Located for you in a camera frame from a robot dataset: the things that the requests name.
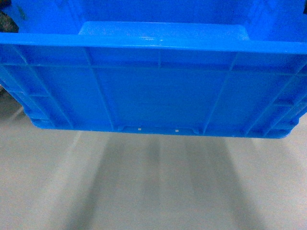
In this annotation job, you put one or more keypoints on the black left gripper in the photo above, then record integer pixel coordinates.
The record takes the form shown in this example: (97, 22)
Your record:
(7, 24)

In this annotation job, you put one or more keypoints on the large blue plastic crate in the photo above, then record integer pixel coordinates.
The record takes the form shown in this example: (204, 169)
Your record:
(225, 68)

